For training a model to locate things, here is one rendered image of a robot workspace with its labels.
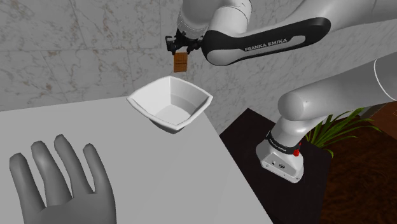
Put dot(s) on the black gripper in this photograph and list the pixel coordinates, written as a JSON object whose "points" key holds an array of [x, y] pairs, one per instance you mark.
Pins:
{"points": [[181, 41]]}

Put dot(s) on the brown chocolate bar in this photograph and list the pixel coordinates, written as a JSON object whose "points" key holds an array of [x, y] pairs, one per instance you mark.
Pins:
{"points": [[180, 62]]}

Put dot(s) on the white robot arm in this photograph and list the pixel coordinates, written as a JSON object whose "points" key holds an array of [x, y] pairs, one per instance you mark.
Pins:
{"points": [[322, 93]]}

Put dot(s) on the white square bowl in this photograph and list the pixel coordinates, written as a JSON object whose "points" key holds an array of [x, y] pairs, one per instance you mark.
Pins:
{"points": [[169, 104]]}

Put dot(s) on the green leafy plant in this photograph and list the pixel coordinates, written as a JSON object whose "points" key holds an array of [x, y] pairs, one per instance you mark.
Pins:
{"points": [[333, 130]]}

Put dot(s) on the dark robot stand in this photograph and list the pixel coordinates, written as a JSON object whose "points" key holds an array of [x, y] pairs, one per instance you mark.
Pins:
{"points": [[279, 189]]}

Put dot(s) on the grey hand sculpture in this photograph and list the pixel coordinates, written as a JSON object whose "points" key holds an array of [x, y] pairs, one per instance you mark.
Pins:
{"points": [[65, 189]]}

